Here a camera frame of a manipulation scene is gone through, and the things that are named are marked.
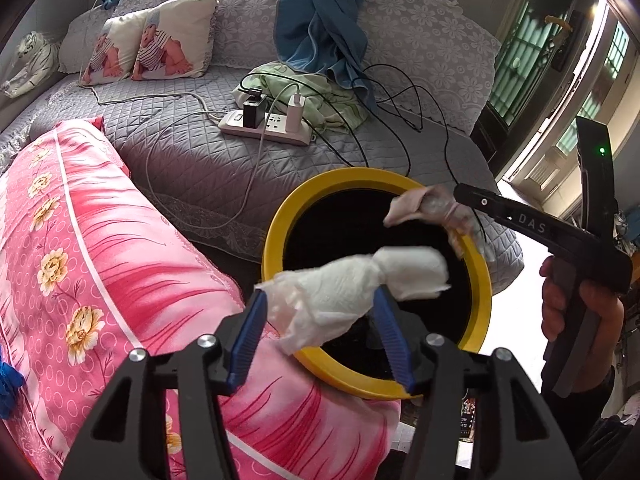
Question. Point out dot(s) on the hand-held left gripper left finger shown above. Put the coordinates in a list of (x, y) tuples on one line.
[(245, 347)]

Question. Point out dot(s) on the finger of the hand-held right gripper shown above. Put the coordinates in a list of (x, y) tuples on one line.
[(482, 201)]

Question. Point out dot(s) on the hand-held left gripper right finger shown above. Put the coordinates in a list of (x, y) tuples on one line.
[(395, 347)]

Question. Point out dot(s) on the pink wad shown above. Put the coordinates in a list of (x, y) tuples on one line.
[(430, 205)]

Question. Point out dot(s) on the white tissue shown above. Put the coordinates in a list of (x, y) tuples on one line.
[(350, 285)]

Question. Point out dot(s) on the yellow round bin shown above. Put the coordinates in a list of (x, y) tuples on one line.
[(280, 240)]

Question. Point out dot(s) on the person's right forearm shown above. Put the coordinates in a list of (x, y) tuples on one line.
[(605, 440)]

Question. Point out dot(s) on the person's right hand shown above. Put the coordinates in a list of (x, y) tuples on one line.
[(605, 325)]

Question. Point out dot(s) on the pink floral blanket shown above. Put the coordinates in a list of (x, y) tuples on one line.
[(125, 260)]

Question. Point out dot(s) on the glass door with grille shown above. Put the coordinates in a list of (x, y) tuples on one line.
[(530, 45)]

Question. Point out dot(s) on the large grey lace backrest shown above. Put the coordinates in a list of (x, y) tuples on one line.
[(430, 35)]

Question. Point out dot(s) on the light green cloth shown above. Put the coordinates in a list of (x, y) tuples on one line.
[(335, 105)]

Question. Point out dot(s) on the grey quilted bedspread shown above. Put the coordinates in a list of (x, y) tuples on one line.
[(190, 160)]

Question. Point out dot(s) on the white charger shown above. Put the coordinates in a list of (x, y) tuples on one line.
[(295, 112)]

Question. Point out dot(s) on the white power strip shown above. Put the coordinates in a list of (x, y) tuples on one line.
[(272, 132)]

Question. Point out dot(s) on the large blue curtain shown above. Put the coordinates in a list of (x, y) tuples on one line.
[(325, 25)]

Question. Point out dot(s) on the black charger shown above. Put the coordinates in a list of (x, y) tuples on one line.
[(254, 110)]

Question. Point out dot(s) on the blue plastic bag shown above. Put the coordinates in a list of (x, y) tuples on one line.
[(10, 390)]

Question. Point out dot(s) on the baby print pillow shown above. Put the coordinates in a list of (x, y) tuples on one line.
[(107, 55), (175, 40)]

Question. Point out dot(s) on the small grey lace cushion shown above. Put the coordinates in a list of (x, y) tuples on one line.
[(77, 35)]

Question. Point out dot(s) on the white tiger plush toy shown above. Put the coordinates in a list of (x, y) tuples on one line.
[(32, 60)]

